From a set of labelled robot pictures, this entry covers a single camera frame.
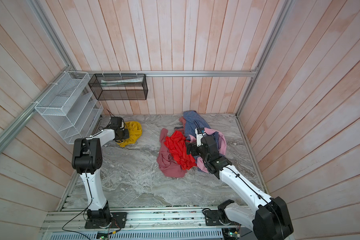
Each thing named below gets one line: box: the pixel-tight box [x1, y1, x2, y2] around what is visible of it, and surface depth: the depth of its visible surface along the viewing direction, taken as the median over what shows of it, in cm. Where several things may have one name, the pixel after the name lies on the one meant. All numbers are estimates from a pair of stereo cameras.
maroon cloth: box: [157, 116, 187, 178], surface depth 91 cm
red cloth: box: [163, 130, 197, 171], surface depth 92 cm
